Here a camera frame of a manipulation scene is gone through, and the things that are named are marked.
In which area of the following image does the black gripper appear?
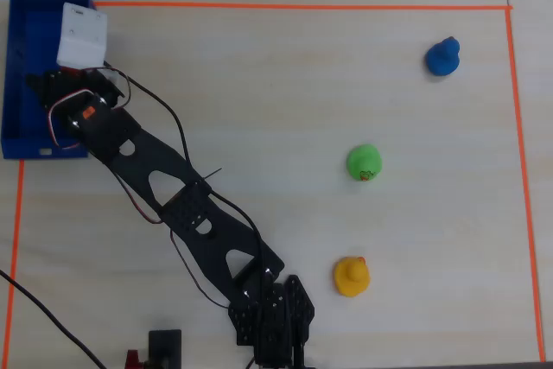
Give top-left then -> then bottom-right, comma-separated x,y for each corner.
24,66 -> 128,111

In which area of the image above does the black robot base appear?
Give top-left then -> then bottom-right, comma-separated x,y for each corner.
227,274 -> 316,368

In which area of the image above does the blue plastic box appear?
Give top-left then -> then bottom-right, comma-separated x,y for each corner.
0,0 -> 99,161

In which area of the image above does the small black box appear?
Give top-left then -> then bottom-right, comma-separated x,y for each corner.
147,328 -> 184,369

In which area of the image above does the green rubber duck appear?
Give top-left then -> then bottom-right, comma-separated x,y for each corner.
346,143 -> 385,183

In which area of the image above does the yellow rubber duck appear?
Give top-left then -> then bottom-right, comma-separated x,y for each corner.
333,255 -> 372,299

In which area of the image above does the blue rubber duck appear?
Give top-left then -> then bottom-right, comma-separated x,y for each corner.
424,35 -> 462,78

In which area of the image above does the orange tape line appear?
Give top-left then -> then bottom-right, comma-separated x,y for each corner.
505,7 -> 547,364
92,0 -> 514,12
3,159 -> 25,369

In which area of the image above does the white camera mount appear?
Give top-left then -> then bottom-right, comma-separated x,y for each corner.
55,2 -> 110,72

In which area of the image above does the thick black cable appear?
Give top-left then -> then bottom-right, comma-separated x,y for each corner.
0,269 -> 108,369

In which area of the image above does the red clamp handle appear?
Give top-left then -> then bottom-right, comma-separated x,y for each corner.
124,347 -> 143,369

